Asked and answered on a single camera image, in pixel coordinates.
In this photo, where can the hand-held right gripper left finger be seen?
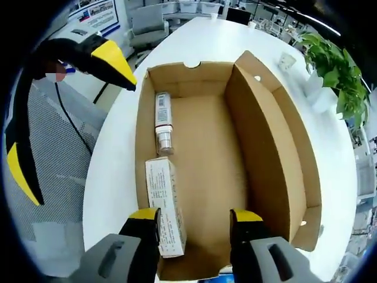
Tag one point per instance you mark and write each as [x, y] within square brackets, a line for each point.
[138, 253]

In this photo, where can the white spray bottle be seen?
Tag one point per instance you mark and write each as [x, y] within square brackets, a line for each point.
[162, 112]

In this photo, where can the green potted plant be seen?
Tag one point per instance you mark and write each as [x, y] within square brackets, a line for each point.
[335, 70]

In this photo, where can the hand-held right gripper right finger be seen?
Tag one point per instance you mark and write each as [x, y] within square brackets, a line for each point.
[250, 253]

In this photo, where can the black desk monitor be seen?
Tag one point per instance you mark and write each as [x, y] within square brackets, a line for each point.
[238, 16]

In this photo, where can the small white cup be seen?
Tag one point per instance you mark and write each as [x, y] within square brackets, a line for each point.
[286, 61]

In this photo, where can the brown cardboard shoe box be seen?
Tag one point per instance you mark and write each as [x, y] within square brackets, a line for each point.
[206, 147]

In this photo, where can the white printed carton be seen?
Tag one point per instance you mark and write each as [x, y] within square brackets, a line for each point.
[165, 191]

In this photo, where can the white mesh office chair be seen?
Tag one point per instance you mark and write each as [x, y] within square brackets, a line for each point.
[59, 147]

